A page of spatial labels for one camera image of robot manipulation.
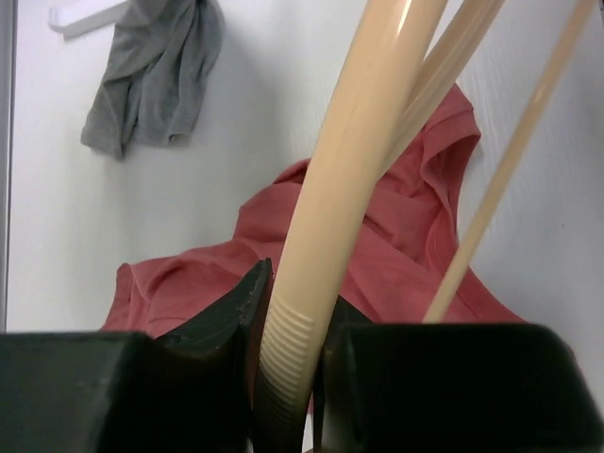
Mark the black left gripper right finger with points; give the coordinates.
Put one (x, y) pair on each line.
(449, 388)

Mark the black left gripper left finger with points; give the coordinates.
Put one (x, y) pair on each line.
(189, 390)

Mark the red t shirt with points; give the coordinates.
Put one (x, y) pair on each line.
(407, 239)

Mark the beige plastic hanger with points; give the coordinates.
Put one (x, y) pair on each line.
(396, 73)

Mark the grey hanging garment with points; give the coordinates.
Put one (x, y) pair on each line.
(151, 93)

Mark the silver and white clothes rack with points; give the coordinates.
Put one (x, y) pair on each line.
(80, 17)

